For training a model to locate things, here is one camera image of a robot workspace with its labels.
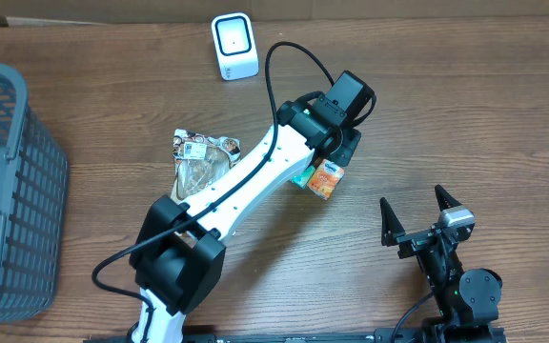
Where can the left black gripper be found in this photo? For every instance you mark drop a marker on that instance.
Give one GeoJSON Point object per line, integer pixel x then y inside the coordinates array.
{"type": "Point", "coordinates": [346, 152]}

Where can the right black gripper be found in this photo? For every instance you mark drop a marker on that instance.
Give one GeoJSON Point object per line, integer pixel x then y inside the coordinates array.
{"type": "Point", "coordinates": [412, 242]}

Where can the orange tissue pack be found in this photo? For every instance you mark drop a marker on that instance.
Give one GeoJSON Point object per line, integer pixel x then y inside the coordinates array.
{"type": "Point", "coordinates": [325, 178]}

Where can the teal tissue pack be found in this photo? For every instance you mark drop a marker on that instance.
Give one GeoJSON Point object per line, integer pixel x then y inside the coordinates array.
{"type": "Point", "coordinates": [303, 178]}

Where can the beige snack bag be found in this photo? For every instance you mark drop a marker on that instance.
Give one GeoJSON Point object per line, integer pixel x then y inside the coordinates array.
{"type": "Point", "coordinates": [200, 160]}

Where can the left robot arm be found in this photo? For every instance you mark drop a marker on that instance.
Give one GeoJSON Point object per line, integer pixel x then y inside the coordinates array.
{"type": "Point", "coordinates": [185, 243]}

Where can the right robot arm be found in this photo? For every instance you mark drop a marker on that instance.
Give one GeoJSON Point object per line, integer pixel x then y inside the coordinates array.
{"type": "Point", "coordinates": [467, 301]}

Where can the white barcode scanner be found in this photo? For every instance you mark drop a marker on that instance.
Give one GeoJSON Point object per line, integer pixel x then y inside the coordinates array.
{"type": "Point", "coordinates": [234, 44]}

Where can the grey plastic mesh basket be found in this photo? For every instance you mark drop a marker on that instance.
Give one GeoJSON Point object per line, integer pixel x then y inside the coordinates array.
{"type": "Point", "coordinates": [34, 184]}

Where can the cardboard box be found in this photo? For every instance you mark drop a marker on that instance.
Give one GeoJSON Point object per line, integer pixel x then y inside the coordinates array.
{"type": "Point", "coordinates": [184, 11]}

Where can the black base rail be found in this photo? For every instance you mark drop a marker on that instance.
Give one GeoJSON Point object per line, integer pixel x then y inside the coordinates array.
{"type": "Point", "coordinates": [274, 338]}

